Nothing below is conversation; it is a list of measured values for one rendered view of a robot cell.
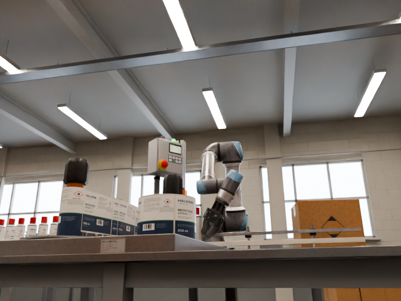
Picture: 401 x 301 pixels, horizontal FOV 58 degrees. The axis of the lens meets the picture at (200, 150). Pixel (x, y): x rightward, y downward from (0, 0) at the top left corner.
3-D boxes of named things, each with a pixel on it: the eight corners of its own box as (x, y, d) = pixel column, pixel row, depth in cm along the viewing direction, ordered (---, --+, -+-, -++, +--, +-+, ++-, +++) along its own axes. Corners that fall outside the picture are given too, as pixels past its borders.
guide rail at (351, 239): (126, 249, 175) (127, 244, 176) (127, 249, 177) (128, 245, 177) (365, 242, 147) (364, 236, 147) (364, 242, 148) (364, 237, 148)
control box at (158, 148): (147, 175, 195) (148, 141, 201) (173, 179, 205) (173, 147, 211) (157, 171, 187) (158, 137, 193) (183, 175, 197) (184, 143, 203)
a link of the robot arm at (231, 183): (244, 177, 178) (244, 174, 170) (234, 197, 176) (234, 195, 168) (230, 169, 179) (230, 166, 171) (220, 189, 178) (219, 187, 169)
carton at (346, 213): (302, 257, 171) (297, 200, 180) (295, 258, 194) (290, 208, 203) (368, 255, 169) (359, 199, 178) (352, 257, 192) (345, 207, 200)
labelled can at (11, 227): (1, 255, 200) (7, 218, 207) (11, 256, 202) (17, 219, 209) (0, 255, 196) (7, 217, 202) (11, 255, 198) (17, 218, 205)
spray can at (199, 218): (188, 251, 169) (189, 207, 175) (194, 251, 173) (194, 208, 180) (199, 250, 167) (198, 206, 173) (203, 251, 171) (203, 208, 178)
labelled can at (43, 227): (32, 255, 192) (37, 216, 198) (39, 255, 196) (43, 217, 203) (40, 254, 190) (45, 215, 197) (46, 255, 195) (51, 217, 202)
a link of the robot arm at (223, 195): (222, 190, 177) (236, 197, 174) (217, 199, 177) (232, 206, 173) (218, 187, 171) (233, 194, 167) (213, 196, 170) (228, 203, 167)
